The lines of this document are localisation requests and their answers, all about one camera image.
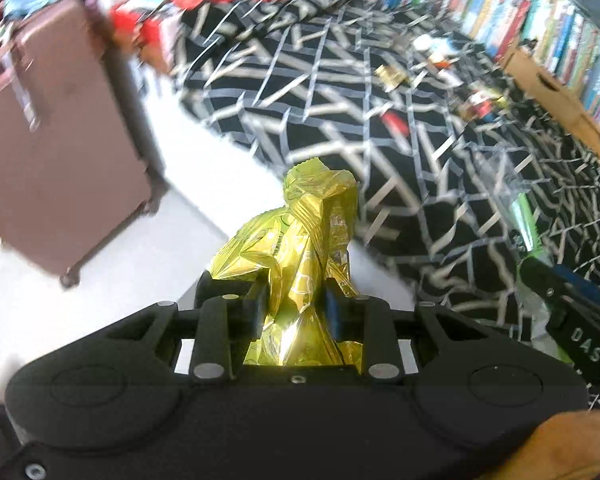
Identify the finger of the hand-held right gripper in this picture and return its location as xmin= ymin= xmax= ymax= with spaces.
xmin=519 ymin=256 xmax=598 ymax=311

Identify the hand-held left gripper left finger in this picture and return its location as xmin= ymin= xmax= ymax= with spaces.
xmin=105 ymin=272 xmax=277 ymax=386

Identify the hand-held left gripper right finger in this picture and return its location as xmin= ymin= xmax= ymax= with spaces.
xmin=322 ymin=278 xmax=487 ymax=380

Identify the green clear plastic wrapper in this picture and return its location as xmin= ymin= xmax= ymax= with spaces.
xmin=485 ymin=155 xmax=581 ymax=361

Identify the large gold foil wrapper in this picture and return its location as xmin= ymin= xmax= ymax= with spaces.
xmin=210 ymin=158 xmax=364 ymax=368

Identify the red wrapper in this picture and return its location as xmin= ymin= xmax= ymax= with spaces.
xmin=382 ymin=111 xmax=410 ymax=136

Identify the small gold wrapper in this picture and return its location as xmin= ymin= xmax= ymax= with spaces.
xmin=375 ymin=65 xmax=409 ymax=92

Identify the person's left hand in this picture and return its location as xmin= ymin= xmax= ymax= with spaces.
xmin=500 ymin=410 xmax=600 ymax=480

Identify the colourful snack wrapper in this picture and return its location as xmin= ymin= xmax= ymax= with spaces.
xmin=459 ymin=91 xmax=511 ymax=122

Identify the wooden box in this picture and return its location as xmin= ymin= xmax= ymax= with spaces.
xmin=502 ymin=47 xmax=600 ymax=176

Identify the black white patterned cloth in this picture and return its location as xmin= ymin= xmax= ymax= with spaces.
xmin=172 ymin=0 xmax=600 ymax=411

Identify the pink hard-shell suitcase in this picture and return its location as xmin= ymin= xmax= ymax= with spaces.
xmin=0 ymin=0 xmax=169 ymax=289

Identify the row of colourful books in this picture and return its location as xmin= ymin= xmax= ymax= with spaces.
xmin=380 ymin=0 xmax=600 ymax=133

